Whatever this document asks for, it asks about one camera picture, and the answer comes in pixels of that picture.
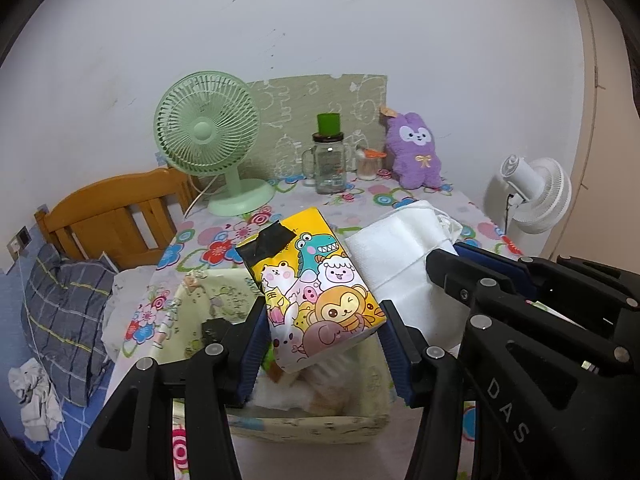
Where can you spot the white standing fan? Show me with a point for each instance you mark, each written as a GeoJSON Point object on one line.
{"type": "Point", "coordinates": [540, 195]}

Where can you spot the green patterned wallpaper sheet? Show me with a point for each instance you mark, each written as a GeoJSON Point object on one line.
{"type": "Point", "coordinates": [310, 105]}

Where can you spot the pale yellow fabric storage box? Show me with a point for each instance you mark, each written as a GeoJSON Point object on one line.
{"type": "Point", "coordinates": [220, 295]}

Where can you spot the purple plush rabbit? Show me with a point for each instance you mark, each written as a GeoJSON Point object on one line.
{"type": "Point", "coordinates": [415, 155]}

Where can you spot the cotton swab jar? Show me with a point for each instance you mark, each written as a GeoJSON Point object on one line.
{"type": "Point", "coordinates": [366, 165]}

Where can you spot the floral tablecloth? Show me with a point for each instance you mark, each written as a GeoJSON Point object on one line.
{"type": "Point", "coordinates": [225, 245]}

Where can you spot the green desk fan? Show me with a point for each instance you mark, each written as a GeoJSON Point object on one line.
{"type": "Point", "coordinates": [207, 130]}

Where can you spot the yellow cartoon tissue packet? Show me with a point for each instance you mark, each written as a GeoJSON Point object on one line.
{"type": "Point", "coordinates": [320, 290]}

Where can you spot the blue bed sheet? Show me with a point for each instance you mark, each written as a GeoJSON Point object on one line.
{"type": "Point", "coordinates": [70, 425]}

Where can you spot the grey plaid pillow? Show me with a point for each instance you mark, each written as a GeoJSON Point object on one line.
{"type": "Point", "coordinates": [65, 310]}

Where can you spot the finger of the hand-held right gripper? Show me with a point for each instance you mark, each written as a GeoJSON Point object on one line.
{"type": "Point", "coordinates": [500, 270]}
{"type": "Point", "coordinates": [450, 270]}

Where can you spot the crumpled white cloth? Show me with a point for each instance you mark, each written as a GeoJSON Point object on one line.
{"type": "Point", "coordinates": [32, 390]}

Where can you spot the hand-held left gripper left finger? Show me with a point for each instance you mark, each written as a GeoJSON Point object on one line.
{"type": "Point", "coordinates": [252, 355]}

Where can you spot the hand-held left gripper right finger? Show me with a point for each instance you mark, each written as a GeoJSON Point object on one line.
{"type": "Point", "coordinates": [395, 355]}

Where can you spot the white soft pack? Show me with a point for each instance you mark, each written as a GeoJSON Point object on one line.
{"type": "Point", "coordinates": [280, 395]}

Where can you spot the white tissue pack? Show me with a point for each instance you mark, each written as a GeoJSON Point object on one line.
{"type": "Point", "coordinates": [400, 260]}

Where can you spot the wall socket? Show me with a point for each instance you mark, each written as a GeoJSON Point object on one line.
{"type": "Point", "coordinates": [17, 242]}

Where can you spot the wooden bed headboard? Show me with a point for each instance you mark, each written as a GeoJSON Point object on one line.
{"type": "Point", "coordinates": [105, 215]}

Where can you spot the glass mug jar green lid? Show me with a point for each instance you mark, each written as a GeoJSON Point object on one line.
{"type": "Point", "coordinates": [327, 165]}

